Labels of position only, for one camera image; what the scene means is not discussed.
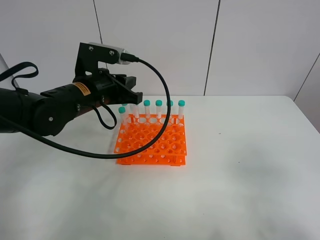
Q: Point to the orange test tube rack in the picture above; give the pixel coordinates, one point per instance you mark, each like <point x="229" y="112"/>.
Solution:
<point x="170" y="149"/>

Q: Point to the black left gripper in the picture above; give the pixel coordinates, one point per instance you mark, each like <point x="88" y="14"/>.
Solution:
<point x="109" y="88"/>

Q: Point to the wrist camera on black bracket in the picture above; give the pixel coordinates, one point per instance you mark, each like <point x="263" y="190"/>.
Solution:
<point x="90" y="54"/>

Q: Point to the second row tube left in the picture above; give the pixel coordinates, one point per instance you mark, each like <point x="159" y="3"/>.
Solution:
<point x="123" y="119"/>

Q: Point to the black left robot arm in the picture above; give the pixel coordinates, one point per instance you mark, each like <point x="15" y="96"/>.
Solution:
<point x="47" y="113"/>

